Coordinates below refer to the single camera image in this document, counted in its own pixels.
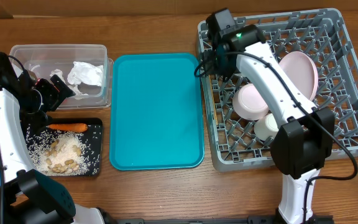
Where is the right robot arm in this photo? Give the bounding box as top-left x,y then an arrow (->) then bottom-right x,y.
207,24 -> 334,223

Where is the white tissue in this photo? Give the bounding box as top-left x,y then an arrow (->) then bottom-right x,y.
67,61 -> 104,86
50,69 -> 88,100

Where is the large pink plate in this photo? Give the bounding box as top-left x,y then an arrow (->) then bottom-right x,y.
279,51 -> 318,101

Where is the teal plastic tray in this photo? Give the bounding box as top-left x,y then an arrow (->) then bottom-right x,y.
109,53 -> 204,171

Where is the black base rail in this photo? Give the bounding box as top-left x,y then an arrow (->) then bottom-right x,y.
104,214 -> 334,224

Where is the orange carrot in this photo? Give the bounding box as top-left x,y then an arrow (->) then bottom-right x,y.
48,123 -> 88,133

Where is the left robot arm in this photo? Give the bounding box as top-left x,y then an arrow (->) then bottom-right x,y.
0,52 -> 115,223

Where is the white paper cup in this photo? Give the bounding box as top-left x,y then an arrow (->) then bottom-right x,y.
254,113 -> 278,141

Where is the food scraps and rice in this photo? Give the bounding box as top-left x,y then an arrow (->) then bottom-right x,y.
25,124 -> 103,177

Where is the grey dish rack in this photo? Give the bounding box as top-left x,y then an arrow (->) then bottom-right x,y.
201,8 -> 358,172

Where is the black plastic tray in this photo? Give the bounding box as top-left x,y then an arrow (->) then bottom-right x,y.
23,118 -> 104,178

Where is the clear plastic bin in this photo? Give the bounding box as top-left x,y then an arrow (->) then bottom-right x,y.
9,44 -> 113,110

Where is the wooden chopstick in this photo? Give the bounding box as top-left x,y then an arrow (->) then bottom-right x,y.
208,76 -> 218,126

